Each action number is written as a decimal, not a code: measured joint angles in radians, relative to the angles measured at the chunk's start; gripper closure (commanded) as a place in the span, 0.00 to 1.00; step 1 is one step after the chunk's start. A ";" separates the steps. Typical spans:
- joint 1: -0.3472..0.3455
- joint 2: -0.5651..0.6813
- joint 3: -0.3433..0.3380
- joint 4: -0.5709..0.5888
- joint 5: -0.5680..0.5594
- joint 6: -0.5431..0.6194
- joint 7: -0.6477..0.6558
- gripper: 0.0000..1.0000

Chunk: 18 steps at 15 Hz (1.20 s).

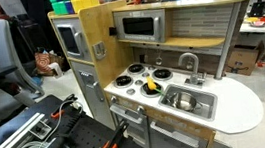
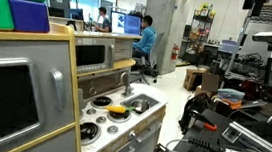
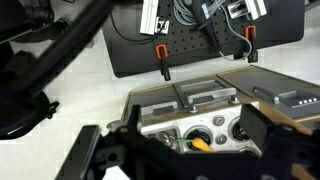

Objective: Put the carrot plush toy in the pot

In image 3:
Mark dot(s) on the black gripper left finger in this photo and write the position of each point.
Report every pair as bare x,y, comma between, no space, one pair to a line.
83,150

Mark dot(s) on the orange carrot plush toy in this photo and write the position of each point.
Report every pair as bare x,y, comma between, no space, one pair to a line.
201,145

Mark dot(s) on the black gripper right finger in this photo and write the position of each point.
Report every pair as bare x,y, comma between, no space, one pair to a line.
258,125

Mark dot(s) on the silver corner bracket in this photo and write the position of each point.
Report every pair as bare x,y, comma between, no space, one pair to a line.
237,10
162,26

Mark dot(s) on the orange black bar clamp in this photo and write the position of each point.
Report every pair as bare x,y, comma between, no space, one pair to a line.
249,31
161,50

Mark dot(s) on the silver metal pot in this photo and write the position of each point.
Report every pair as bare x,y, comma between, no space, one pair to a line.
165,139

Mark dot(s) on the black perforated board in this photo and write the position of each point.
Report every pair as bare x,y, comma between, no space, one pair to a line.
133,50

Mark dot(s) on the black camera stand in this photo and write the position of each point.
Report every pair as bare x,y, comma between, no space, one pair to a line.
66,43

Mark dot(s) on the aluminium extrusion rail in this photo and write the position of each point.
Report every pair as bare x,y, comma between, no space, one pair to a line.
149,16
256,8

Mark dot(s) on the wooden white toy kitchen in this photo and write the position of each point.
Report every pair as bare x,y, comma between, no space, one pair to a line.
200,116

